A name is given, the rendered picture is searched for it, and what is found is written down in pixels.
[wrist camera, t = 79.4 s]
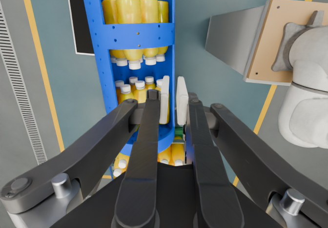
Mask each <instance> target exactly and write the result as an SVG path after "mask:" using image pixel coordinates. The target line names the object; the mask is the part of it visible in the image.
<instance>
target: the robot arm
mask: <svg viewBox="0 0 328 228"><path fill-rule="evenodd" d="M323 16H324V10H320V11H317V10H316V11H314V12H313V13H312V15H311V17H310V19H309V21H308V22H307V24H306V25H298V24H295V23H293V22H288V23H286V24H285V25H284V28H283V36H282V40H281V43H280V46H279V49H278V52H277V55H276V59H275V61H274V63H273V65H272V66H271V70H272V71H274V72H278V71H293V79H292V83H291V85H290V87H289V89H288V90H287V93H286V95H285V97H284V100H283V102H282V105H281V108H280V111H279V115H278V128H279V131H280V133H281V135H282V136H283V137H284V138H285V139H286V140H287V141H289V142H290V143H292V144H294V145H298V146H302V147H321V148H328V25H325V26H323V25H322V22H323ZM168 91H169V76H164V77H163V82H162V88H161V91H159V90H157V89H148V90H147V91H146V100H145V102H144V103H138V100H136V99H132V98H130V99H126V100H124V101H123V102H121V103H120V104H119V105H118V106H117V107H115V108H114V109H113V110H112V111H110V112H109V113H108V114H107V115H106V116H104V117H103V118H102V119H101V120H100V121H98V122H97V123H96V124H95V125H94V126H92V127H91V128H90V129H89V130H88V131H86V132H85V133H84V134H83V135H81V136H80V137H79V138H78V139H77V140H76V141H75V142H73V143H72V144H71V145H70V146H68V147H67V148H66V149H65V150H64V151H62V152H61V153H60V154H59V155H57V156H55V157H53V158H51V159H49V160H47V161H46V162H44V163H42V164H40V165H38V166H36V167H34V168H32V169H31V170H29V171H27V172H25V173H23V174H21V175H19V176H17V177H16V178H14V179H12V180H11V181H9V182H8V183H7V184H6V185H5V186H4V187H3V188H2V189H1V191H0V199H1V201H2V203H3V205H4V207H5V208H6V210H7V212H8V214H9V216H10V218H11V219H12V221H13V223H14V225H15V227H16V228H328V190H327V189H326V188H324V187H322V186H321V185H319V184H318V183H316V182H315V181H313V180H311V179H310V178H308V177H307V176H305V175H304V174H302V173H300V172H299V171H297V170H296V169H295V168H294V167H292V166H291V165H290V164H289V163H288V162H287V161H286V160H285V159H284V158H282V157H281V156H280V155H279V154H278V153H277V152H276V151H275V150H274V149H272V148H271V147H270V146H269V145H268V144H267V143H266V142H265V141H263V140H262V139H261V138H260V137H259V136H258V135H257V134H256V133H255V132H253V131H252V130H251V129H250V128H249V127H248V126H247V125H246V124H244V123H243V122H242V121H241V120H240V119H239V118H238V117H237V116H236V115H234V114H233V113H232V112H231V111H230V110H229V109H228V108H227V107H225V106H224V105H223V104H219V103H214V104H211V105H210V107H207V106H204V105H203V103H202V101H200V100H199V99H198V97H197V94H196V93H194V92H187V89H186V85H185V80H184V78H183V77H181V76H179V77H178V82H177V94H176V102H177V120H178V124H179V125H184V124H185V132H186V163H187V164H186V165H181V166H172V165H169V164H165V163H161V162H158V136H159V123H161V124H165V123H166V121H167V107H168ZM139 124H140V126H139ZM138 126H139V131H138V135H137V139H136V141H134V142H133V146H132V149H131V153H130V157H129V161H128V164H127V168H126V171H125V172H123V173H122V174H120V175H119V176H118V177H116V178H115V179H114V180H112V181H111V182H110V183H108V184H107V185H105V186H104V187H103V188H101V189H100V190H99V191H97V192H96V193H95V194H93V195H92V196H91V197H89V198H88V199H86V200H85V201H84V202H83V200H84V199H85V198H86V197H87V196H88V195H89V194H90V192H91V191H92V190H93V189H94V187H95V186H96V185H97V183H98V182H99V180H100V179H101V178H102V176H103V175H104V174H105V172H106V171H107V170H108V168H109V167H110V165H111V164H112V163H113V161H114V160H115V158H116V157H117V156H118V154H119V153H120V151H121V150H122V149H123V147H124V146H125V144H126V143H127V142H128V140H129V139H130V137H131V136H132V135H133V133H134V132H135V130H136V129H137V128H138ZM213 141H214V143H215V144H216V146H214V143H213ZM220 152H221V153H222V155H223V156H224V158H225V159H226V161H227V162H228V164H229V165H230V167H231V168H232V170H233V171H234V173H235V174H236V176H237V177H238V179H239V180H240V182H241V184H242V185H243V187H244V188H245V190H246V191H247V193H248V194H249V196H250V197H251V199H252V200H253V201H252V200H251V199H249V198H248V197H247V196H246V195H245V194H243V193H242V192H241V191H240V190H239V189H238V188H237V187H236V186H234V185H233V184H232V183H231V182H230V181H229V179H228V176H227V173H226V169H225V166H224V162H223V160H222V156H221V153H220Z"/></svg>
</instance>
